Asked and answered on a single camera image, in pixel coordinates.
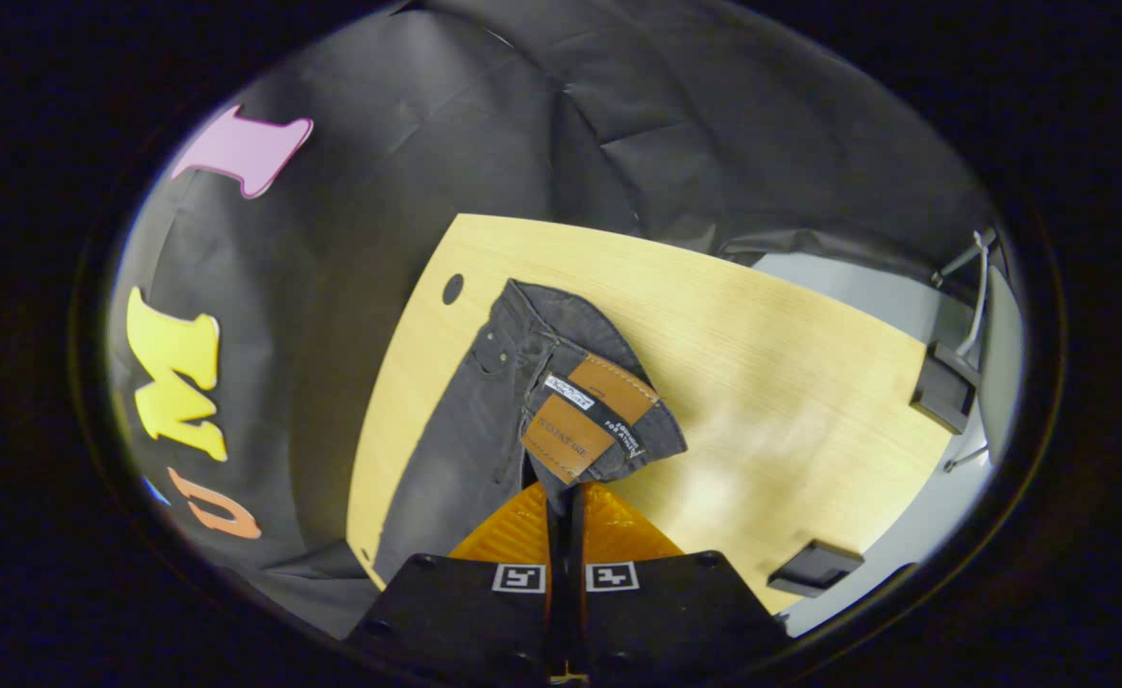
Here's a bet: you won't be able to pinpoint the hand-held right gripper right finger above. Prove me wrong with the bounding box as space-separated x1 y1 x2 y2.
569 481 793 684

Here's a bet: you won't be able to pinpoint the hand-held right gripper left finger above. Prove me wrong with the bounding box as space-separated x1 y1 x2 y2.
344 483 564 684

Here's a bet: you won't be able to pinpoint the dark jeans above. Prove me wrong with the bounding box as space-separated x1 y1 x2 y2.
373 279 689 586

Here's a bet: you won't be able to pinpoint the black table edge clamp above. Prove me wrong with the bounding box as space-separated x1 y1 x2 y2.
910 341 981 436
766 540 866 600

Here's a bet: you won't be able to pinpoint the white metal stand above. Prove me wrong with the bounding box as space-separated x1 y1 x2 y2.
932 227 1023 474

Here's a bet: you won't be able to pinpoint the black backdrop cloth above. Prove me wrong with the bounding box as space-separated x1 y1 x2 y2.
107 0 1002 641

